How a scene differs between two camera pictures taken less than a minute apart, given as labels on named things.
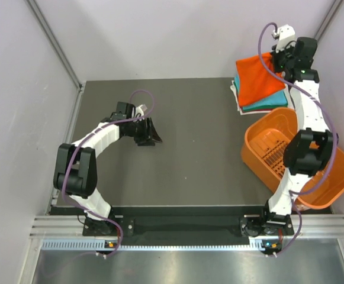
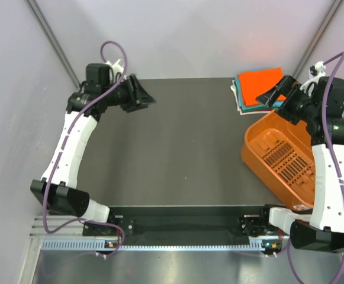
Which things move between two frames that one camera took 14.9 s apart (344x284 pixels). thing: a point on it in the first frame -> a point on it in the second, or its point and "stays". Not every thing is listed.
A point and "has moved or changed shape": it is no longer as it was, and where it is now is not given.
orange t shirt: (254, 81) has moved or changed shape
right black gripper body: (282, 60) -> (298, 104)
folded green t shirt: (264, 107) stays
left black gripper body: (138, 129) -> (122, 94)
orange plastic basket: (264, 142) stays
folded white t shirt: (288, 96) stays
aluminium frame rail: (35, 10) stays
